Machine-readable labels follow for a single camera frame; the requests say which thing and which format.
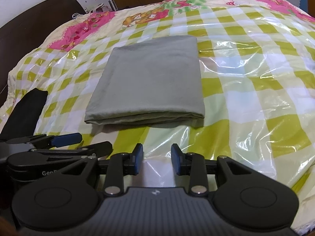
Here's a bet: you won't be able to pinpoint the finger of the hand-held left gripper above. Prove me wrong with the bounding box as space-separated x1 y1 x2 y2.
23 133 83 150
32 141 114 159

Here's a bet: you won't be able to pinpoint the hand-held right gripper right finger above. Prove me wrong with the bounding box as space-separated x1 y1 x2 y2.
171 143 246 197

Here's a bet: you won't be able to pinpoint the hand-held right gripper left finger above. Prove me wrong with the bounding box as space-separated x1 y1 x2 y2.
59 143 144 197

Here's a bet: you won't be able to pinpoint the grey pants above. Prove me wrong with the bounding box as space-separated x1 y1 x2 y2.
84 35 206 128

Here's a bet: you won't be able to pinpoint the person's left forearm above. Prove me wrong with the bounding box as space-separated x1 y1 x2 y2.
0 90 49 141

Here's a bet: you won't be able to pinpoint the checked printed bed blanket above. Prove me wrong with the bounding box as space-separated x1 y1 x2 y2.
0 0 315 236

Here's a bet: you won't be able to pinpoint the dark brown bed headboard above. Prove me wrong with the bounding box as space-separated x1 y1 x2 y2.
0 0 85 104

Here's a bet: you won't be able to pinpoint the white bag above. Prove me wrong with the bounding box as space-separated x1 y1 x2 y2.
90 4 110 14

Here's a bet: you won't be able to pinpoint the blue foam mat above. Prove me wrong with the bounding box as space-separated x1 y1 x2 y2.
298 0 315 15

